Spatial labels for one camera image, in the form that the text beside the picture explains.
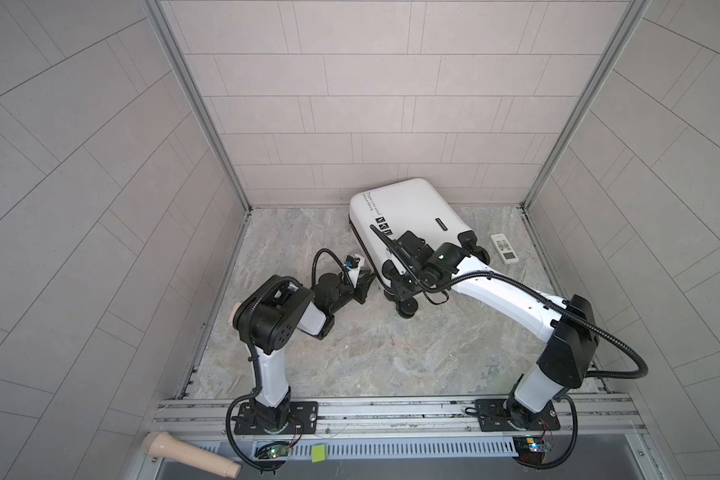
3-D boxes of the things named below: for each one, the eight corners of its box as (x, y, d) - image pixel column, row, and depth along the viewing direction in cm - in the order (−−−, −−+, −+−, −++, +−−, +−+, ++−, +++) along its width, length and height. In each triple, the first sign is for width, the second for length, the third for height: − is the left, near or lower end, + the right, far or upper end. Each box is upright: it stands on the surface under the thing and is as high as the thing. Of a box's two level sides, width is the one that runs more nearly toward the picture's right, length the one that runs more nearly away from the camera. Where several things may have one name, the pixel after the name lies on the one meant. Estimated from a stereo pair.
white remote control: (504, 265, 102) (507, 261, 100) (491, 237, 110) (492, 234, 108) (517, 263, 102) (519, 260, 101) (502, 236, 110) (504, 232, 108)
